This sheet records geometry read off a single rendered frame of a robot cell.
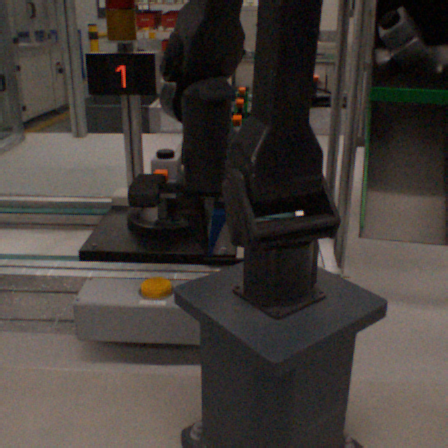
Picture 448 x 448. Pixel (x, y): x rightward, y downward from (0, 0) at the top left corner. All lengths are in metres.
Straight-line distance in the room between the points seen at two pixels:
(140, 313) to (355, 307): 0.30
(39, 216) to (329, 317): 0.71
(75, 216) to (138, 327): 0.39
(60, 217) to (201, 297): 0.59
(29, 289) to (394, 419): 0.52
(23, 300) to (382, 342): 0.53
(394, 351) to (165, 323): 0.33
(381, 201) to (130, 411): 0.47
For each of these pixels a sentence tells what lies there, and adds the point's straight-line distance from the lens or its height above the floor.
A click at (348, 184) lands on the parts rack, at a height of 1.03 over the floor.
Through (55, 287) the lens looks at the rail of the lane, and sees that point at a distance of 0.77.
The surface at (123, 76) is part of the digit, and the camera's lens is 0.93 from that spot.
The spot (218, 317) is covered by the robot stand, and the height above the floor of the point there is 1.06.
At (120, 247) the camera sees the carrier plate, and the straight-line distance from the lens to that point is 0.80.
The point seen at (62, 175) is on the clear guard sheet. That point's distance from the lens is 1.06.
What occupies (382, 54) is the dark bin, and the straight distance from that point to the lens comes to 0.87.
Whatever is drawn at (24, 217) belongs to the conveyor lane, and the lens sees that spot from 1.06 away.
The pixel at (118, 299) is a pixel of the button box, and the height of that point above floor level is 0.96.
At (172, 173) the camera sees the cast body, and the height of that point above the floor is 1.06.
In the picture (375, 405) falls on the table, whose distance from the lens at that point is 0.69.
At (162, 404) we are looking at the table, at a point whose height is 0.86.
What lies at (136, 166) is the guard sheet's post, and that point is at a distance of 1.00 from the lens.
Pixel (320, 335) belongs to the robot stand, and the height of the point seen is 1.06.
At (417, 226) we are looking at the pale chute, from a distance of 0.81.
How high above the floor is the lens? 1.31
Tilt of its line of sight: 23 degrees down
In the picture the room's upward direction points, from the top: straight up
